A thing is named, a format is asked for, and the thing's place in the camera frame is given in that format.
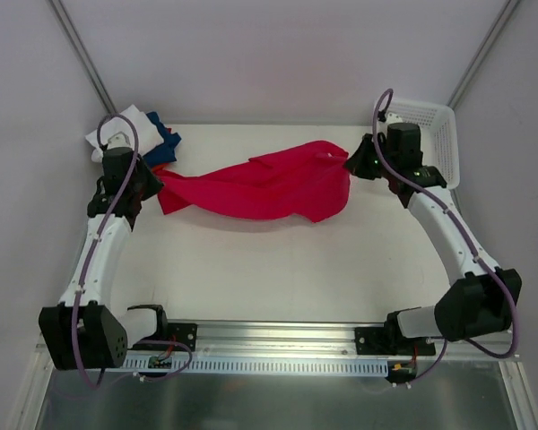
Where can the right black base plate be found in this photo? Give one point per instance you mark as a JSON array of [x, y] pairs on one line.
[[376, 340]]

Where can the folded white t shirt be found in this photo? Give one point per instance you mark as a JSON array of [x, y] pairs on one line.
[[148, 136]]

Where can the aluminium mounting rail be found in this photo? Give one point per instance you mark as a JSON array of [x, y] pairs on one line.
[[273, 336]]

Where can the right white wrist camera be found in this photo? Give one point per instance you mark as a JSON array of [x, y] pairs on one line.
[[388, 118]]

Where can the white slotted cable duct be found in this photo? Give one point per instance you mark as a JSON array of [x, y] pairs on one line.
[[259, 365]]

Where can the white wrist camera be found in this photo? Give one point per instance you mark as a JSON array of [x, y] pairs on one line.
[[115, 140], [388, 118]]

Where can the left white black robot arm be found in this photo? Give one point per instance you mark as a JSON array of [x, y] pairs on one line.
[[109, 225]]

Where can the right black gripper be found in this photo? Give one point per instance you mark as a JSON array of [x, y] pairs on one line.
[[360, 160]]

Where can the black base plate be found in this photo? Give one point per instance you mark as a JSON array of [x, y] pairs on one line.
[[376, 340], [170, 336]]

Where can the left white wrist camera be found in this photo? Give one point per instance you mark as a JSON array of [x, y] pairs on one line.
[[115, 140]]

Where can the white plastic basket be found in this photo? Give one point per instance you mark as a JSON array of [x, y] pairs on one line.
[[438, 134]]

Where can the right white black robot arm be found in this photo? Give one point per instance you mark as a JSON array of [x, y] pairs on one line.
[[479, 306]]

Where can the folded blue t shirt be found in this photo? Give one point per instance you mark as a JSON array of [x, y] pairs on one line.
[[165, 152]]

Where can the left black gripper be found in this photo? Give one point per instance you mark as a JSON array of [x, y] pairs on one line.
[[148, 182]]

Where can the magenta t shirt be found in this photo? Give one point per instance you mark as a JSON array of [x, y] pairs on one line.
[[309, 180]]

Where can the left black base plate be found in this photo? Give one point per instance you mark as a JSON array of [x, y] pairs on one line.
[[170, 336]]

